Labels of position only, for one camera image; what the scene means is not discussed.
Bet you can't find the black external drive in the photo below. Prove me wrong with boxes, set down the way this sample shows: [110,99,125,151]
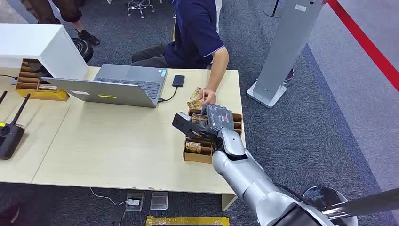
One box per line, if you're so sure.
[172,74,185,88]

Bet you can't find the wooden organizer with yellow base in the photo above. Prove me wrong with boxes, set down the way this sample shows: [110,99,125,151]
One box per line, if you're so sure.
[15,59,70,102]

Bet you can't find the round white base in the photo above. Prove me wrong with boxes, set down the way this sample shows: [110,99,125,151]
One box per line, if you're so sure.
[302,186,359,226]

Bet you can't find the seated person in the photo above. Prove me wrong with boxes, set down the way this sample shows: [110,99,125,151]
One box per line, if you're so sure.
[131,0,230,106]

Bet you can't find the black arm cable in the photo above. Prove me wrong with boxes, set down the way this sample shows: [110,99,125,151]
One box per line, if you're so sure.
[275,183,314,207]

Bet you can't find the black drive cable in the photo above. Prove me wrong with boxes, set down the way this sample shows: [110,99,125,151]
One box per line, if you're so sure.
[158,86,179,103]

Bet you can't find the floor socket with plug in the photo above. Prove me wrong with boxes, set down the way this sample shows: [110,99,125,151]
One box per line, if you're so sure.
[125,192,145,212]

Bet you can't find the person's left hand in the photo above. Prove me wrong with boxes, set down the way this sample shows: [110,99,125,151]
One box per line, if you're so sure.
[201,89,217,106]

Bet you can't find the chrome stool base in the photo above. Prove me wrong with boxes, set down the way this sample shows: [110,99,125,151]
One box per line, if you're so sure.
[127,0,156,19]

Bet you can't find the black router with antennas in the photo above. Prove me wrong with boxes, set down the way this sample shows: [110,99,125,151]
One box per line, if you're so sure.
[0,90,32,160]

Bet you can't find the yellow floor tape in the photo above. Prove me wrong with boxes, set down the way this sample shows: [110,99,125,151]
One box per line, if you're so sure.
[145,215,230,226]

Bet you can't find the grey kiosk stand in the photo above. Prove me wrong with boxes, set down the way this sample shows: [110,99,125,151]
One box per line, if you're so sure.
[247,0,326,109]

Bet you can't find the white cabinet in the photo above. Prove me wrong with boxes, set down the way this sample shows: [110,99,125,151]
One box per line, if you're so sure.
[0,23,89,81]

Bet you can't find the black round stand base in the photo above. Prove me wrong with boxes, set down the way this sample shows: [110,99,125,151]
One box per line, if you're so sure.
[263,0,283,18]

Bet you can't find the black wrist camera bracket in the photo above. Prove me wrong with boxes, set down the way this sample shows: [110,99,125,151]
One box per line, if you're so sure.
[172,112,219,144]

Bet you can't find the wooden divided card box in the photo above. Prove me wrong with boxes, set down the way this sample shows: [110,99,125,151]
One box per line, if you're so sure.
[183,108,244,165]

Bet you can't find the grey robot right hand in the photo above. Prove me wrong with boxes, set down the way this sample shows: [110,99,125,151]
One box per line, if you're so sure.
[201,104,235,132]

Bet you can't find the red floor tape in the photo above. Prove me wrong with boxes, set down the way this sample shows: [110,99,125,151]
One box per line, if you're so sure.
[326,0,399,93]

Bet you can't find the white floor cable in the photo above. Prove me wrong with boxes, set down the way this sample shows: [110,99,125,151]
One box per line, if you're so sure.
[89,187,128,207]

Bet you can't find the grey open laptop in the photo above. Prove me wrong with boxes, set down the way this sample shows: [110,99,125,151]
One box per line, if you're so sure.
[41,64,168,109]

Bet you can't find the grey floor plate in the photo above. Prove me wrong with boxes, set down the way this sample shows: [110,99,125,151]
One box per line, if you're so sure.
[150,192,169,211]

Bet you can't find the black floor bracket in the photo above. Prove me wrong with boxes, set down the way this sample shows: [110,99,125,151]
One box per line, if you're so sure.
[105,202,126,226]

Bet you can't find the grey metal pole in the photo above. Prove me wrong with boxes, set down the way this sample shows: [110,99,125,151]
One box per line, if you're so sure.
[320,187,399,220]

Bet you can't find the standing person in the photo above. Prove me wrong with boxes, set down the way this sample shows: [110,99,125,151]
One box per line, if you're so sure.
[27,0,101,47]

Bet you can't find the black round wheel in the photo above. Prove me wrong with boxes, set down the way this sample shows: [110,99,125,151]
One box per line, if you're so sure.
[71,38,94,63]

